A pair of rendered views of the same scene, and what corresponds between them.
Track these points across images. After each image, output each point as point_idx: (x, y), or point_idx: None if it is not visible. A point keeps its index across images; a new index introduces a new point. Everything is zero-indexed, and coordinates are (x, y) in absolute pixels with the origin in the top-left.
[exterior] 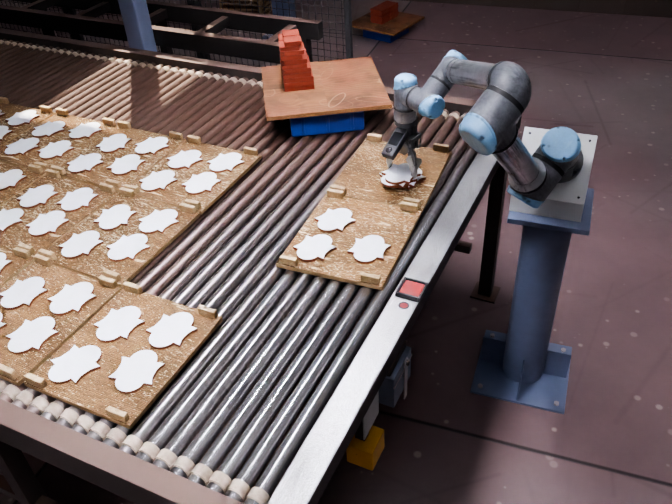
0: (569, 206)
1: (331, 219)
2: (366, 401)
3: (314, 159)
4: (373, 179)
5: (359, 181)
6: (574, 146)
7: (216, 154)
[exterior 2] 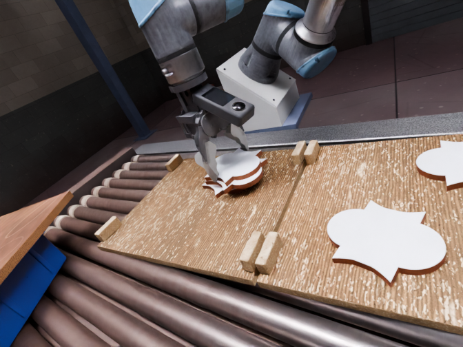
0: (293, 88)
1: (384, 240)
2: None
3: (94, 341)
4: (220, 211)
5: (221, 228)
6: (293, 5)
7: None
